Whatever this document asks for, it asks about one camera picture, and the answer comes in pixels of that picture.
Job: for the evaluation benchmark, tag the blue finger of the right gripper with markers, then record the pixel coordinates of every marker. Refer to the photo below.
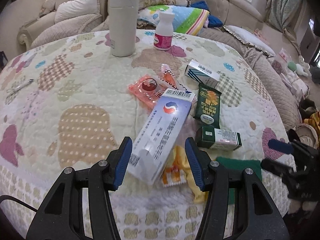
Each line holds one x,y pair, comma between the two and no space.
277,145

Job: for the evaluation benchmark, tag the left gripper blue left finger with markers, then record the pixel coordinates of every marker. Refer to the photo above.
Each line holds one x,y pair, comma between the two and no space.
117,164

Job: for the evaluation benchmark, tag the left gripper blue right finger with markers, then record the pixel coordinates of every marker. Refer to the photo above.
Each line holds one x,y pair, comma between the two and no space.
199,163

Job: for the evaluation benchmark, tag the yellow orange wrapper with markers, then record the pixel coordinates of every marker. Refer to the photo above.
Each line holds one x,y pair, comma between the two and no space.
178,172

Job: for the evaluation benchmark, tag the green white small box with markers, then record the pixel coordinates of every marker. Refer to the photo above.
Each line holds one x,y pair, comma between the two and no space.
217,139

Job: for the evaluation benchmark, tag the large white blue medicine box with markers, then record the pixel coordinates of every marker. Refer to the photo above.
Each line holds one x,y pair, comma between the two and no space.
157,137

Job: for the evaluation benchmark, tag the green snack packet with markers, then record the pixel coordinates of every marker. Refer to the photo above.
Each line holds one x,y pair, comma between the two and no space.
208,106

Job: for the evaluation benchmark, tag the orange transparent snack wrapper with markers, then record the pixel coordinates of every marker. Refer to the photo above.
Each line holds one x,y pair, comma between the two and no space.
149,88

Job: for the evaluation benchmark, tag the white blue striped medicine box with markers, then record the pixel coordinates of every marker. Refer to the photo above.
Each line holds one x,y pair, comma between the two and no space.
202,74

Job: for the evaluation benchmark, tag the yellow brown cloth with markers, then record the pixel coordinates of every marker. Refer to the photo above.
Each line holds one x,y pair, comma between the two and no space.
314,122

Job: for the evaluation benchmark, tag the patchwork quilted table cover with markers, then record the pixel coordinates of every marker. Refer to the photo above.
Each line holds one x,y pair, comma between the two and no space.
79,108

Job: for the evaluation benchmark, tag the green plush toy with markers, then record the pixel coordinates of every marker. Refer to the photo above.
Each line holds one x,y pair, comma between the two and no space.
292,66

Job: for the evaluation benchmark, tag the clear bag of snacks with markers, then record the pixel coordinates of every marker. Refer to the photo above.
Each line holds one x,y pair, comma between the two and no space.
280,62

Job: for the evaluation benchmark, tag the white frilled cushion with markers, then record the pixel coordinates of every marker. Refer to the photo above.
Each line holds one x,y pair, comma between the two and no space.
249,39

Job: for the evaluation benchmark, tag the silver pen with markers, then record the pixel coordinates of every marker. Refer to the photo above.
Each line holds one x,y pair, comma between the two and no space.
18,88

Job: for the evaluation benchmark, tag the white pill bottle pink label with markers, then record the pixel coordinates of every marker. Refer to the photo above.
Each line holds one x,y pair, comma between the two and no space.
164,31

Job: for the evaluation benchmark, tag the colourful cartoon pillow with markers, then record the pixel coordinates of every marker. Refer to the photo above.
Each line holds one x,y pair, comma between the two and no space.
187,20

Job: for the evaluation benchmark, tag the white cream left cushion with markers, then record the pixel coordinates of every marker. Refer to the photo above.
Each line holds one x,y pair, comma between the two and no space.
76,8

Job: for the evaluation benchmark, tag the white thermos bottle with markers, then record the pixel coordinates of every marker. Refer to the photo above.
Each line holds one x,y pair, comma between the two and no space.
122,26

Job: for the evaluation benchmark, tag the striped floral bolster pillow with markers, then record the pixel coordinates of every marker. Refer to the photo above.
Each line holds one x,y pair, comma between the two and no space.
162,0

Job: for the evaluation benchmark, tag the beige tufted sofa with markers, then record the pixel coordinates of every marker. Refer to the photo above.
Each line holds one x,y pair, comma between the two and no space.
237,14

